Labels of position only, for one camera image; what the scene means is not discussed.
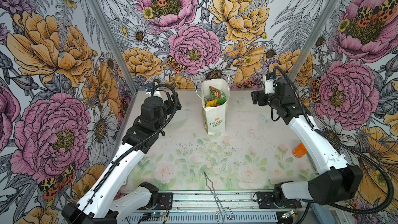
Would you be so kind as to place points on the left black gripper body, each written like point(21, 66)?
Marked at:
point(169, 109)

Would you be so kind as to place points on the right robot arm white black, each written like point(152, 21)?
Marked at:
point(336, 180)

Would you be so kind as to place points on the right green circuit board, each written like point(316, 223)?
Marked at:
point(289, 214)

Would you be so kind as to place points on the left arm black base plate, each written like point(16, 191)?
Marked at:
point(160, 201)

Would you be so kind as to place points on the metal wire tongs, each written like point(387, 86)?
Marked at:
point(224, 213)

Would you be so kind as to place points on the yellow snack packet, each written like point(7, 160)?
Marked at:
point(212, 103)

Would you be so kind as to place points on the aluminium front rail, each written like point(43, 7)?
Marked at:
point(232, 207)

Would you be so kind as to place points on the white paper bag Love Life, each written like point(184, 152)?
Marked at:
point(214, 118)

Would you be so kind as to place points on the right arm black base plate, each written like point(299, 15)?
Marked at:
point(266, 200)

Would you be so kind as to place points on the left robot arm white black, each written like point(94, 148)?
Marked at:
point(100, 205)

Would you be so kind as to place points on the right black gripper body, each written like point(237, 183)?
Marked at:
point(270, 99)

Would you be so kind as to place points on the green snack packet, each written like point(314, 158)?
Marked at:
point(217, 94)

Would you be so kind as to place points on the green circuit board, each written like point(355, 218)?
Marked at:
point(289, 214)
point(153, 216)

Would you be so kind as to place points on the left green circuit board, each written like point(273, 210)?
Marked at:
point(153, 216)

